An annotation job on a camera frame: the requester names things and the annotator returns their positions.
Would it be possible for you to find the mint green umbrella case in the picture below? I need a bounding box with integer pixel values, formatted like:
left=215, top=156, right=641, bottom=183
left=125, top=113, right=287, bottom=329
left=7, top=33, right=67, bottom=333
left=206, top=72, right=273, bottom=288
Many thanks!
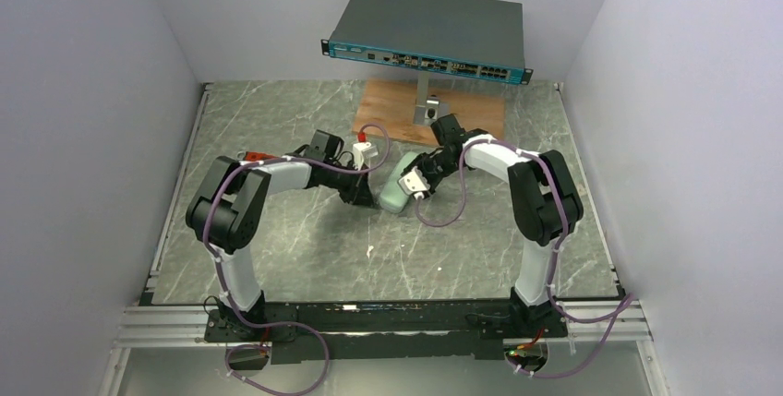
left=378, top=151, right=421, bottom=214

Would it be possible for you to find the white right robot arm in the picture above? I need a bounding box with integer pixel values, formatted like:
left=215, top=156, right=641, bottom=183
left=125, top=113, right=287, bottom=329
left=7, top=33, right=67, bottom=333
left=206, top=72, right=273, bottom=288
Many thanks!
left=398, top=114, right=584, bottom=307

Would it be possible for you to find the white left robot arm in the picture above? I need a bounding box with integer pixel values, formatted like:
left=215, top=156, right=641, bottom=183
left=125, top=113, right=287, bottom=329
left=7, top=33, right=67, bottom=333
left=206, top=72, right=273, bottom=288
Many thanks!
left=186, top=130, right=379, bottom=324

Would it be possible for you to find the wooden base board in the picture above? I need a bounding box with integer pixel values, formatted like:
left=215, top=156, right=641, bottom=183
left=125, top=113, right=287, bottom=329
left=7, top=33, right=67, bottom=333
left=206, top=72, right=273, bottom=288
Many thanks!
left=352, top=79, right=505, bottom=147

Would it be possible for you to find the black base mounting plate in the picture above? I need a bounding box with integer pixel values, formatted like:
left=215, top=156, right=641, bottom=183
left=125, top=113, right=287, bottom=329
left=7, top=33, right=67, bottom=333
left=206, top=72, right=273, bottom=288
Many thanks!
left=204, top=297, right=568, bottom=365

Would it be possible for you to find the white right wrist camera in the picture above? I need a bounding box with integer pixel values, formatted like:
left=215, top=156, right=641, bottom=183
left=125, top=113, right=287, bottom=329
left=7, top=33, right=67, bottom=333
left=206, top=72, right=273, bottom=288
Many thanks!
left=398, top=168, right=430, bottom=200

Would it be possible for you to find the metal stand post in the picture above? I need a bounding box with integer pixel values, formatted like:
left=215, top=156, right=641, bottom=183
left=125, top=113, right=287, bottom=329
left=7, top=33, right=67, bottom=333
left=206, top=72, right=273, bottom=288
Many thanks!
left=413, top=71, right=450, bottom=126

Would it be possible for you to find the red handled adjustable wrench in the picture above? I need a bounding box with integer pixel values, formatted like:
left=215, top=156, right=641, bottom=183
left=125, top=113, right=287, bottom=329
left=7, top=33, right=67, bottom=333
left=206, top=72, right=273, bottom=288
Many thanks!
left=236, top=151, right=307, bottom=167

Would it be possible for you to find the grey network switch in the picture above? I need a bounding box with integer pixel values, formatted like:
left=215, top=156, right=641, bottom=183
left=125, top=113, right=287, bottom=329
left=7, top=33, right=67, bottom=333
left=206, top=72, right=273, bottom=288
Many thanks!
left=320, top=0, right=533, bottom=85

